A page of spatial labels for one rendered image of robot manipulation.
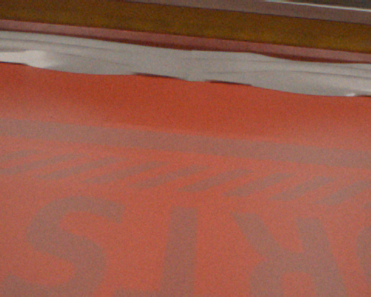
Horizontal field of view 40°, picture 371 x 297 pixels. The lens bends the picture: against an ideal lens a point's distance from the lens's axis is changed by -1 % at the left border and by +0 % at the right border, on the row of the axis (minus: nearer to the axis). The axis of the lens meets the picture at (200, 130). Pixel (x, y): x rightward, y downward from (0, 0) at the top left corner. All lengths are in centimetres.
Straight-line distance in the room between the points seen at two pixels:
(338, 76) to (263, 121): 9
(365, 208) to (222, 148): 6
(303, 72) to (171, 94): 8
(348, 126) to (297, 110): 3
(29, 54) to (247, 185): 17
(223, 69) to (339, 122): 8
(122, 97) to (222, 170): 9
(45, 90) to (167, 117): 7
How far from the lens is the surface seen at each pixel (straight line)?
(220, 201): 16
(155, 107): 24
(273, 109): 26
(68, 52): 32
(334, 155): 21
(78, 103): 24
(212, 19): 38
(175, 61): 30
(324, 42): 39
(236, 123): 23
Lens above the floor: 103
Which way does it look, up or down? 21 degrees down
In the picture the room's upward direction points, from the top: 6 degrees clockwise
